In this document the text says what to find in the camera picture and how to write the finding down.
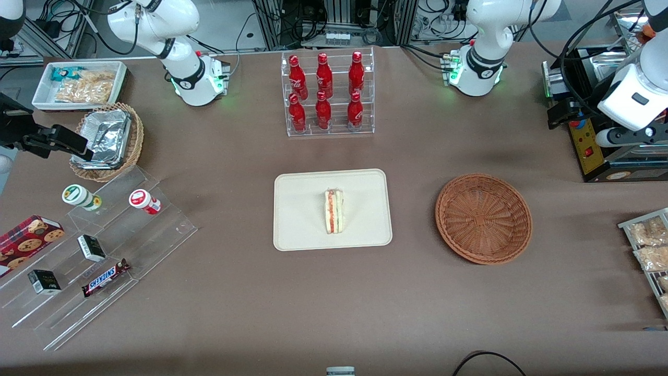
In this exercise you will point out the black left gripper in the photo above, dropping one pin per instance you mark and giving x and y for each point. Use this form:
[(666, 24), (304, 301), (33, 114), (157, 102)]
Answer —
[(583, 108)]

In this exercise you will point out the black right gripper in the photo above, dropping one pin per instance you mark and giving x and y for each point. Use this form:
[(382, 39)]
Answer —
[(11, 130)]

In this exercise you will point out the triangular sandwich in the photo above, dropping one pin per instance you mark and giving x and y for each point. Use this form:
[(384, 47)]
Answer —
[(334, 211)]

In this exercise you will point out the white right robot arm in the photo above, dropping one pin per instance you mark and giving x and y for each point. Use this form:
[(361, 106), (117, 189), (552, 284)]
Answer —
[(156, 26)]

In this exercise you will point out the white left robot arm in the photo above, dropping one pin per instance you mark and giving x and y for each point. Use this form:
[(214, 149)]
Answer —
[(485, 31)]

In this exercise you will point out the tan wicker basket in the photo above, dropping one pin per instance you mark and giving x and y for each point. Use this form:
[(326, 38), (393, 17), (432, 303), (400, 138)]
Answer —
[(134, 146)]

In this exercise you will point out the brown round wicker basket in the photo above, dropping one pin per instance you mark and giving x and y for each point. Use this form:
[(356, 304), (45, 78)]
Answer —
[(482, 219)]

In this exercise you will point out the beige rectangular tray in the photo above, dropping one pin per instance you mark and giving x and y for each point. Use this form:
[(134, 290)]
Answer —
[(297, 219)]

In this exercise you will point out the aluminium foil container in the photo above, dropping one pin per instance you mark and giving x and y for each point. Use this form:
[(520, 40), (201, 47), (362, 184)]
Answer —
[(107, 137)]

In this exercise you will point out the black food warmer machine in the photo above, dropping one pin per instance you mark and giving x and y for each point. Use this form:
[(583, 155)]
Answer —
[(589, 154)]

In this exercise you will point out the green lid cup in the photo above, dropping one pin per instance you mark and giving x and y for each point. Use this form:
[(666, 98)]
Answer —
[(75, 195)]

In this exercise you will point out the white rectangular bin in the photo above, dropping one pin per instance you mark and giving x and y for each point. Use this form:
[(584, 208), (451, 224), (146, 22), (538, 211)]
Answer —
[(44, 94)]

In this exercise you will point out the clear bag of chips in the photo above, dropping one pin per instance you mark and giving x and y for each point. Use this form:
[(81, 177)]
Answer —
[(86, 89)]

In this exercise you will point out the steel warmer pan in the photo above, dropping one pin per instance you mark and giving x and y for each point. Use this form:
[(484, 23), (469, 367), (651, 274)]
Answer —
[(608, 65)]

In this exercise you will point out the teal snack packet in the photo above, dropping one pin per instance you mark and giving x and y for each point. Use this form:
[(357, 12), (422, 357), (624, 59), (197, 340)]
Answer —
[(62, 74)]

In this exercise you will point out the red lid cup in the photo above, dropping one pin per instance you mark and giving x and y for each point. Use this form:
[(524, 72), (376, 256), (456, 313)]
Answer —
[(141, 200)]

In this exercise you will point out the red cookie box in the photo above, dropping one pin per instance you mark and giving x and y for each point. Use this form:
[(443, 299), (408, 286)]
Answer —
[(26, 243)]

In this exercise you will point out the small black carton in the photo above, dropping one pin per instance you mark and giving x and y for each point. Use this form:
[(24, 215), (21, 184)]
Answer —
[(91, 248), (44, 282)]

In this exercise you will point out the red sausage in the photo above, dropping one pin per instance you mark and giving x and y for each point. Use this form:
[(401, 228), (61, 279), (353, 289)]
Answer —
[(649, 31)]

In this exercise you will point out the clear acrylic stepped display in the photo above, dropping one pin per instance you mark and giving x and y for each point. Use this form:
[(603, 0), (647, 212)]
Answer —
[(130, 245)]

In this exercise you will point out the snickers chocolate bar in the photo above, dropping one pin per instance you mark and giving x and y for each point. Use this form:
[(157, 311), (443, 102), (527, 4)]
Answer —
[(104, 278)]

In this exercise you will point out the clear bag of snacks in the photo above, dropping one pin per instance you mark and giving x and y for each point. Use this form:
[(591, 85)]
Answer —
[(664, 282), (665, 302), (649, 232), (653, 258)]

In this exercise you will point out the red soda bottle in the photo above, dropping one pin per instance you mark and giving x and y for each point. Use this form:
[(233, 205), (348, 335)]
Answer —
[(324, 77), (323, 114), (355, 113), (356, 74), (297, 78), (297, 116)]

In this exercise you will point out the clear acrylic bottle rack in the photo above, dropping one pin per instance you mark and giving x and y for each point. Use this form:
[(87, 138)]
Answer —
[(336, 130)]

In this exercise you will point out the white power strip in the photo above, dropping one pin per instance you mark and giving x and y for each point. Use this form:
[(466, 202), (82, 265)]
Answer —
[(337, 38)]

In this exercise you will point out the grey device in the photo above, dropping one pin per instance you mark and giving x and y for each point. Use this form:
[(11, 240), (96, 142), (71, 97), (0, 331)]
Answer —
[(340, 371)]

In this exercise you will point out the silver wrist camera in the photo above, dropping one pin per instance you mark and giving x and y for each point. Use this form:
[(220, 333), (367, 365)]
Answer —
[(626, 139)]

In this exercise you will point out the aluminium frame rack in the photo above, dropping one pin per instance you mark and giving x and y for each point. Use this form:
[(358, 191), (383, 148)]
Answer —
[(271, 23)]

